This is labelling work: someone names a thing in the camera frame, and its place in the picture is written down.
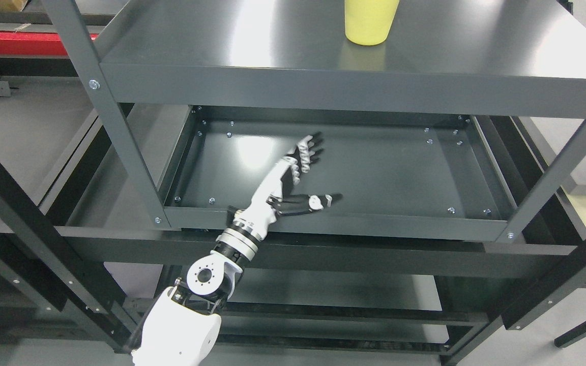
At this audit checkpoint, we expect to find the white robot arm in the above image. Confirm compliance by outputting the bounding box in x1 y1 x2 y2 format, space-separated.
125 222 268 365

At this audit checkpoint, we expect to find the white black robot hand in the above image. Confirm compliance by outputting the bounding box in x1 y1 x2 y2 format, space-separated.
225 132 343 242

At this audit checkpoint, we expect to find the yellow plastic cup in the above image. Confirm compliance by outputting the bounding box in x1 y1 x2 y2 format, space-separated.
344 1 400 46

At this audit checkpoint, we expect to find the dark metal shelf rack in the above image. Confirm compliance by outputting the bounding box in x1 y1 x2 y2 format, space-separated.
0 1 586 365

